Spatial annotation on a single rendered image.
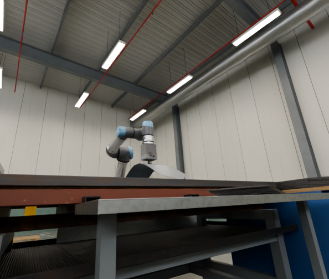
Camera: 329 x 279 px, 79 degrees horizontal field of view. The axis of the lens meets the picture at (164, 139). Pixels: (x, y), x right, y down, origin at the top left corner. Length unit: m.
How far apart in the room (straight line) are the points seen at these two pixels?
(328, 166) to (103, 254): 7.64
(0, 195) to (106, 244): 0.35
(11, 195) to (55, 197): 0.12
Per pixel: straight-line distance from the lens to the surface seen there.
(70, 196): 0.77
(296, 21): 8.06
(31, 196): 0.76
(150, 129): 1.35
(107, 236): 0.58
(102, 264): 0.59
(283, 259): 1.55
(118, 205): 0.47
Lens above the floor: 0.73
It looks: 19 degrees up
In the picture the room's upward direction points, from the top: 3 degrees counter-clockwise
